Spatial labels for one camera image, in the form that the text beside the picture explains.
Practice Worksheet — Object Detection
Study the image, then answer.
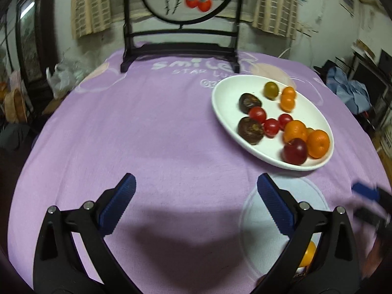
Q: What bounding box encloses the white oval plate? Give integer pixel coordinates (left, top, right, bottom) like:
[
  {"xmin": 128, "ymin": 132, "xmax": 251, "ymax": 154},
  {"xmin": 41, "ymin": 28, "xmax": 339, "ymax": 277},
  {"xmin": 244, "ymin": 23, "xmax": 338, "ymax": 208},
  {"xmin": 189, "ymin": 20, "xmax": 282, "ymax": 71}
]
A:
[{"xmin": 212, "ymin": 75, "xmax": 334, "ymax": 171}]

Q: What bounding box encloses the right beige checked curtain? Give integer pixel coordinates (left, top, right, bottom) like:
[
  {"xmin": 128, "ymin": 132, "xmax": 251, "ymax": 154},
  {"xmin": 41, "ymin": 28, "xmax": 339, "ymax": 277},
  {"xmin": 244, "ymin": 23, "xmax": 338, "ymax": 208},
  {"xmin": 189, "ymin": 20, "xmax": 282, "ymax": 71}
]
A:
[{"xmin": 253, "ymin": 0, "xmax": 298, "ymax": 40}]

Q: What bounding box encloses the framed persimmon painting screen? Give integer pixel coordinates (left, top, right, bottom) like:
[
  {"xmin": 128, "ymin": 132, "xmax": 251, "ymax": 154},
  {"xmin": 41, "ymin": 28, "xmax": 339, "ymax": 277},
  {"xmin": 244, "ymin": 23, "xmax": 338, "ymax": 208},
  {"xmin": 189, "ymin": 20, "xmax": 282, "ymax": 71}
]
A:
[{"xmin": 120, "ymin": 0, "xmax": 243, "ymax": 73}]

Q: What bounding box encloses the dark brown water chestnut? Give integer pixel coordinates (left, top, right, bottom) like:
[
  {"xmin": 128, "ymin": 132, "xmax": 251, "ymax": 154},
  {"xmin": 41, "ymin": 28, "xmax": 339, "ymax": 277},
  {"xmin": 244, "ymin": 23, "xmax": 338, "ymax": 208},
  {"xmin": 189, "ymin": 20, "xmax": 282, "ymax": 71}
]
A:
[{"xmin": 237, "ymin": 117, "xmax": 264, "ymax": 145}]

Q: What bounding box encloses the purple tablecloth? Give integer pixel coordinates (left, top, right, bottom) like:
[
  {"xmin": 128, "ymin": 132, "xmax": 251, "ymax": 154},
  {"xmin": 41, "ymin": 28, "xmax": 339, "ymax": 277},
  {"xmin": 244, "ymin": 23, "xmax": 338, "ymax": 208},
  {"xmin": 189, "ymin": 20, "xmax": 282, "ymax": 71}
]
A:
[{"xmin": 6, "ymin": 48, "xmax": 392, "ymax": 294}]

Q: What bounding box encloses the small smooth orange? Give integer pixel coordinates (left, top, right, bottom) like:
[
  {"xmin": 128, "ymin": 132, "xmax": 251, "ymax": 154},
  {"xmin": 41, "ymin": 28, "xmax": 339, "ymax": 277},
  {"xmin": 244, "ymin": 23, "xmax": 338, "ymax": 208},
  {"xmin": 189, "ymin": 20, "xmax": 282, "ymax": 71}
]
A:
[{"xmin": 280, "ymin": 94, "xmax": 296, "ymax": 113}]

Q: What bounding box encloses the person's right hand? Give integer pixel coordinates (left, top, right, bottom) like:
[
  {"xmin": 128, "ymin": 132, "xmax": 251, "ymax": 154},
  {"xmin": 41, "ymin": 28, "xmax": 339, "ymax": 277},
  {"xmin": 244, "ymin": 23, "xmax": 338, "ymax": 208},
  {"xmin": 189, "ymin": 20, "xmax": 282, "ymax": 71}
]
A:
[{"xmin": 362, "ymin": 239, "xmax": 383, "ymax": 279}]

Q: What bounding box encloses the red cherry tomato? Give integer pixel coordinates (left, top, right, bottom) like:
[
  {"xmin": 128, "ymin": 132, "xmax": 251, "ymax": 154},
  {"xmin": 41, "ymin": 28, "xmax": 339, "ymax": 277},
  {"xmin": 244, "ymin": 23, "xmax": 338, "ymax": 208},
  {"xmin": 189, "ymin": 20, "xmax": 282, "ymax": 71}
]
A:
[
  {"xmin": 278, "ymin": 113, "xmax": 293, "ymax": 131},
  {"xmin": 248, "ymin": 106, "xmax": 267, "ymax": 124},
  {"xmin": 263, "ymin": 118, "xmax": 280, "ymax": 138}
]

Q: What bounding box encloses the dark chestnut back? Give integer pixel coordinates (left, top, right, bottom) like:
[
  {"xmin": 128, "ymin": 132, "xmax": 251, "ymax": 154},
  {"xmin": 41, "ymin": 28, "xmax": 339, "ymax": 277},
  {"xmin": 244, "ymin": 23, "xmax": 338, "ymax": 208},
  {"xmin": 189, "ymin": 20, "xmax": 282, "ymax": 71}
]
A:
[{"xmin": 239, "ymin": 93, "xmax": 262, "ymax": 114}]

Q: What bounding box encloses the large front mandarin orange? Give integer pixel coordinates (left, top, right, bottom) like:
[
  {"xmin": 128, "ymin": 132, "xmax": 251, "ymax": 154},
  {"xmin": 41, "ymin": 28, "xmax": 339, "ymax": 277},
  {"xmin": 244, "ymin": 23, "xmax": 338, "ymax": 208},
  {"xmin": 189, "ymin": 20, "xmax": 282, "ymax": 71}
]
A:
[{"xmin": 283, "ymin": 120, "xmax": 308, "ymax": 143}]

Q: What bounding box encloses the beige checked curtain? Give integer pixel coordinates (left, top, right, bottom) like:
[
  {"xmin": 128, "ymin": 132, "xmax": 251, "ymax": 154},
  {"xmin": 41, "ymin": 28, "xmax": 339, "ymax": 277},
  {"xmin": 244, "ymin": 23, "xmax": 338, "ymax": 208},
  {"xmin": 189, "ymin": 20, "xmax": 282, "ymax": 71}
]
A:
[
  {"xmin": 71, "ymin": 0, "xmax": 112, "ymax": 40},
  {"xmin": 253, "ymin": 0, "xmax": 298, "ymax": 40}
]

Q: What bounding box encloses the left beige checked curtain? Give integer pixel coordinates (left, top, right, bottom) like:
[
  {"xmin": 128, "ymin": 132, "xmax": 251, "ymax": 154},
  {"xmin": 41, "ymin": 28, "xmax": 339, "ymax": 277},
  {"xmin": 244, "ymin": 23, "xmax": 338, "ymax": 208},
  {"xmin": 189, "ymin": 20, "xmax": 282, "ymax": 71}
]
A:
[{"xmin": 71, "ymin": 0, "xmax": 112, "ymax": 40}]

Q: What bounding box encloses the blue clothes pile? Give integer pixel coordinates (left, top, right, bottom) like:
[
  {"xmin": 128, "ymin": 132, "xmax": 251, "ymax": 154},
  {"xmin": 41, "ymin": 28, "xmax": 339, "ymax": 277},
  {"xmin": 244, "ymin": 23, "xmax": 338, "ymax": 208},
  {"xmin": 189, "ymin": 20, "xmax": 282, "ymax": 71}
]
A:
[{"xmin": 326, "ymin": 66, "xmax": 372, "ymax": 115}]

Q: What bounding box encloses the green jujube front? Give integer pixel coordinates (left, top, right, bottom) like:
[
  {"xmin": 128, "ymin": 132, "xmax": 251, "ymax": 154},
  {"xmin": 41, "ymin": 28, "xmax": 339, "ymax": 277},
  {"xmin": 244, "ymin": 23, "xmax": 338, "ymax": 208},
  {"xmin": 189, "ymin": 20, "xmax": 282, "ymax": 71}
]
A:
[{"xmin": 306, "ymin": 127, "xmax": 314, "ymax": 136}]

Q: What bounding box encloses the dark wooden cabinet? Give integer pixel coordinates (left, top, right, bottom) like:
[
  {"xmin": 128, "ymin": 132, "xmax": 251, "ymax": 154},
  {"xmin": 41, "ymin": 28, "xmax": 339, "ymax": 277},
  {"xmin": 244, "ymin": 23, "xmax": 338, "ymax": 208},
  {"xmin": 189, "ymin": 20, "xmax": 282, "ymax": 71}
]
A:
[{"xmin": 16, "ymin": 0, "xmax": 58, "ymax": 82}]

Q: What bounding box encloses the red cherry tomato back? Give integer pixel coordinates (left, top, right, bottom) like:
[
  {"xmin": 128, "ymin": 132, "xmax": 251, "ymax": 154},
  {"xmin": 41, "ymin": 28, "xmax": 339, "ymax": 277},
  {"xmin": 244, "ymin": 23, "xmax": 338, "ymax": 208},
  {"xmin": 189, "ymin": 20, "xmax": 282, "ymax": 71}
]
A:
[{"xmin": 263, "ymin": 118, "xmax": 280, "ymax": 138}]

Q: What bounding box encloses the yellow persimmon front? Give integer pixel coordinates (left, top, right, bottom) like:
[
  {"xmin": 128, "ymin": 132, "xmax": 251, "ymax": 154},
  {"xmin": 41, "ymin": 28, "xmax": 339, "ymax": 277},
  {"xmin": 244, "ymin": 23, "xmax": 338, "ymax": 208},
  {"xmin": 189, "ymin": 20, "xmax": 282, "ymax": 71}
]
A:
[{"xmin": 299, "ymin": 241, "xmax": 316, "ymax": 268}]

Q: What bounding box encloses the dark red plum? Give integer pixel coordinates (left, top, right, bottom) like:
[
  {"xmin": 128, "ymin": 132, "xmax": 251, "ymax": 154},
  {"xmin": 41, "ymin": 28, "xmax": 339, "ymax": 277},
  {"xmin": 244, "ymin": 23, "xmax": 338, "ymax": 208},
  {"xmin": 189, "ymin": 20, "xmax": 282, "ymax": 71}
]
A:
[{"xmin": 282, "ymin": 138, "xmax": 308, "ymax": 165}]

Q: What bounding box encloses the white plastic bag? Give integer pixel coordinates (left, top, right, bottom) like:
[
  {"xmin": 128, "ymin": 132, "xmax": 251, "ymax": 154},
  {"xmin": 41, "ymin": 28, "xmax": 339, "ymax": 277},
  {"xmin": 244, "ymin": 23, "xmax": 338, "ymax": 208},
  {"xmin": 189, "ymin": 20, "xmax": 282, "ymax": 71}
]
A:
[{"xmin": 46, "ymin": 58, "xmax": 92, "ymax": 99}]

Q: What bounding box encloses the green jujube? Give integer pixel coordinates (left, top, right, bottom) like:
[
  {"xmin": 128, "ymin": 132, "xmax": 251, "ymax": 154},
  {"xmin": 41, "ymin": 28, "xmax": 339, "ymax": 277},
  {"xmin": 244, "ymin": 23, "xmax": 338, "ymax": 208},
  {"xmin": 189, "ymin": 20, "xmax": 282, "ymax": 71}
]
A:
[
  {"xmin": 306, "ymin": 127, "xmax": 314, "ymax": 136},
  {"xmin": 263, "ymin": 81, "xmax": 279, "ymax": 100}
]

